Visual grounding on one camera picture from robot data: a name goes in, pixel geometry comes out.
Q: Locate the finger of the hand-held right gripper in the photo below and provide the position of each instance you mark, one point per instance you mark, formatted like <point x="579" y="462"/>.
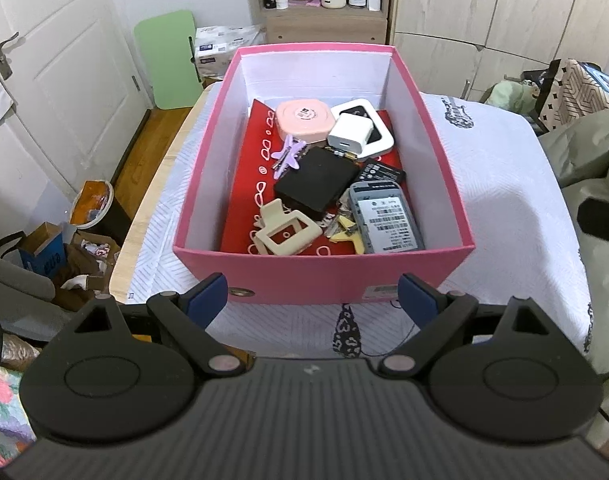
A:
<point x="601" y="222"/>

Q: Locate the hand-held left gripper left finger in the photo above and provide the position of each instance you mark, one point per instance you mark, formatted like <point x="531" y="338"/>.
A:
<point x="209" y="297"/>

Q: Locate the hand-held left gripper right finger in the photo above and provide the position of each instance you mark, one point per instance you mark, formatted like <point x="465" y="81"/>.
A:
<point x="417" y="297"/>

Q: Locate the beige hair claw clip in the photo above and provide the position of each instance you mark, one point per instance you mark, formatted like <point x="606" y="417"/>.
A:
<point x="269" y="242"/>

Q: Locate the grey phone with label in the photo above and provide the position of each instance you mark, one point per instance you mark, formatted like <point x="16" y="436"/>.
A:
<point x="387" y="217"/>

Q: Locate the pink cardboard box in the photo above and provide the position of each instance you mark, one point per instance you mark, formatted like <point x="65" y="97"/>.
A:
<point x="334" y="275"/>

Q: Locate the yellow hair clip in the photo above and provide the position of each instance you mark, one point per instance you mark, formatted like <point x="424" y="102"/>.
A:
<point x="352" y="240"/>

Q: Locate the silver key bunch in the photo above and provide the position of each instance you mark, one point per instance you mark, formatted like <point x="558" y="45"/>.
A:
<point x="342" y="212"/>

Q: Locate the black phone battery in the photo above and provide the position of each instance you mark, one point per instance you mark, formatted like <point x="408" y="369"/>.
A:
<point x="382" y="172"/>

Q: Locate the black square wallet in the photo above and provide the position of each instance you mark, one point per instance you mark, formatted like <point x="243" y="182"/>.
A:
<point x="314" y="180"/>

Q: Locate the purple hair clip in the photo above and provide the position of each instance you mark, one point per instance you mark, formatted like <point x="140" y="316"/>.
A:
<point x="289" y="157"/>

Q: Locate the white portable router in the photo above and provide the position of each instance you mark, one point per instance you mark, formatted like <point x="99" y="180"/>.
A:
<point x="379" y="135"/>

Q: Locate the white charger plug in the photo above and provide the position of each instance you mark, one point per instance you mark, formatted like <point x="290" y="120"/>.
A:
<point x="349" y="132"/>

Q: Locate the pink rounded case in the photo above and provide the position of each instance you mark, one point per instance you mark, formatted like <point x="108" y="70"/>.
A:
<point x="304" y="117"/>

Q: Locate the green quilt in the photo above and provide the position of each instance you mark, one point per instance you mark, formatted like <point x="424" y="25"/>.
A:
<point x="591" y="155"/>

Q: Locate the bed with striped white sheet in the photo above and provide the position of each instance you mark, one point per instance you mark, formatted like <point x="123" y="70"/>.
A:
<point x="509" y="200"/>

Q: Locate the brown paper bag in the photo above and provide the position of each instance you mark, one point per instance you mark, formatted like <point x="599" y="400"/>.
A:
<point x="87" y="265"/>

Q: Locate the patterned tote bag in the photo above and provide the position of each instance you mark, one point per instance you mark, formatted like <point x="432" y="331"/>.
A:
<point x="579" y="95"/>

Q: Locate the black trash bin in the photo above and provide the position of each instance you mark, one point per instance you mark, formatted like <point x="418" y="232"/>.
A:
<point x="99" y="210"/>

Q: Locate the green plush toy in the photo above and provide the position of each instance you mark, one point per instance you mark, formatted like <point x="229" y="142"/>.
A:
<point x="509" y="96"/>

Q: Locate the black bag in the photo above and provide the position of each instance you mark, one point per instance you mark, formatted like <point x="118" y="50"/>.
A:
<point x="536" y="76"/>

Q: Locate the blue cardboard box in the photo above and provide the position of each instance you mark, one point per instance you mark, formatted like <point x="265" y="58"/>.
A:
<point x="42" y="250"/>

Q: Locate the grey cushion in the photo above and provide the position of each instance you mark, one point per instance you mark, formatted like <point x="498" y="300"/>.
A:
<point x="14" y="277"/>

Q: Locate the floral blanket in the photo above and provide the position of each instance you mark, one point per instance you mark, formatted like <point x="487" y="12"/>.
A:
<point x="4" y="410"/>

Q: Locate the green folding table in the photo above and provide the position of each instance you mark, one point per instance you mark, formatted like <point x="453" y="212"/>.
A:
<point x="169" y="60"/>

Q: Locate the beige wardrobe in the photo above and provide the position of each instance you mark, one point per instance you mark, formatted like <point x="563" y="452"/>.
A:
<point x="484" y="10"/>

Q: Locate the tissue paper pack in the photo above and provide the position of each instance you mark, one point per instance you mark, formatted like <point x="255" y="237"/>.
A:
<point x="219" y="47"/>

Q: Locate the white door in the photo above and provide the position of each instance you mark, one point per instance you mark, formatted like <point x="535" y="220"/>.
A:
<point x="59" y="85"/>

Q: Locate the wooden shelf unit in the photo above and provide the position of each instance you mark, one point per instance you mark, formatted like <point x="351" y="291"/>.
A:
<point x="324" y="27"/>

